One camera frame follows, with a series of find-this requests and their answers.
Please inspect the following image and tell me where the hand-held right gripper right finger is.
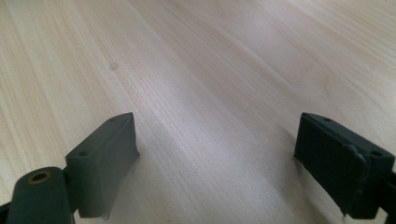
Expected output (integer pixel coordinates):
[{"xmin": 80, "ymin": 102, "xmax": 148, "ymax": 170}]
[{"xmin": 293, "ymin": 112, "xmax": 396, "ymax": 220}]

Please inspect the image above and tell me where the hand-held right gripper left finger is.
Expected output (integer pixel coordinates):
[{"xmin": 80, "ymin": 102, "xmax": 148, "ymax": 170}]
[{"xmin": 64, "ymin": 112, "xmax": 140, "ymax": 219}]

